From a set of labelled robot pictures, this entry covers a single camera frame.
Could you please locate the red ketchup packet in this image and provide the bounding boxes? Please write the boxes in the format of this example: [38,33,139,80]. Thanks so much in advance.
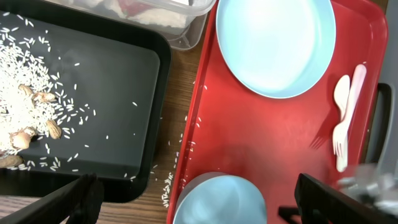
[118,0,151,17]

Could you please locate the light blue bowl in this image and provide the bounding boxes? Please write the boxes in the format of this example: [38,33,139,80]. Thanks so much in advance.
[173,172,267,224]

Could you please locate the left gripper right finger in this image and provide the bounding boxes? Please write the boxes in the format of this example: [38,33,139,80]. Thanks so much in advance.
[278,174,397,224]

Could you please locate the light blue plate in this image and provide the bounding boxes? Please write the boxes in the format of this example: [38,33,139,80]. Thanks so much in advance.
[216,0,336,99]

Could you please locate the black plastic tray bin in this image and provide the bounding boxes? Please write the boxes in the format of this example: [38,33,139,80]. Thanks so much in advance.
[1,1,172,203]

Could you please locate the white napkin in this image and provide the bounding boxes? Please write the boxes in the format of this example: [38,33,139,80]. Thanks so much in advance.
[68,0,187,28]

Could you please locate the clear plastic bin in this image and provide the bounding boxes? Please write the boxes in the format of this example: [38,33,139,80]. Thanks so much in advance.
[50,0,216,51]

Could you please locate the food scraps rice and peanuts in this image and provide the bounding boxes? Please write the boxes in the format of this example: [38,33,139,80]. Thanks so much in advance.
[0,11,139,181]

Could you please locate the cream plastic spoon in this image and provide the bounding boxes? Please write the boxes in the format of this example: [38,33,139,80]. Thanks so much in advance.
[333,75,350,172]

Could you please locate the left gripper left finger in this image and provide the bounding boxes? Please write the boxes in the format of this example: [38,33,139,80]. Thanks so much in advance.
[1,174,104,224]

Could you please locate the red serving tray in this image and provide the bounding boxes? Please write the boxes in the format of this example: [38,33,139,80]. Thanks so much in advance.
[167,0,388,223]

